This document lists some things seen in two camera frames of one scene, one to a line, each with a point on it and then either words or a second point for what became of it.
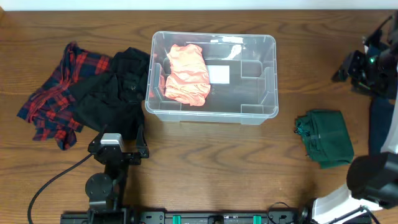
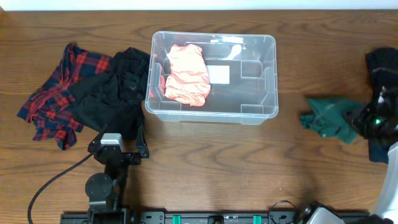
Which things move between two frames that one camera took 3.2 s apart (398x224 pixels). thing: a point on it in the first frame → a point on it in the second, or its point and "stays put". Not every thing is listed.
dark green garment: [326, 137] → [328, 118]
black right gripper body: [369, 76] → [372, 124]
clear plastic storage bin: [212, 78] stays put
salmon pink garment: [188, 81] stays put
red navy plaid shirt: [50, 109] stays put
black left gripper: [125, 155] stays put
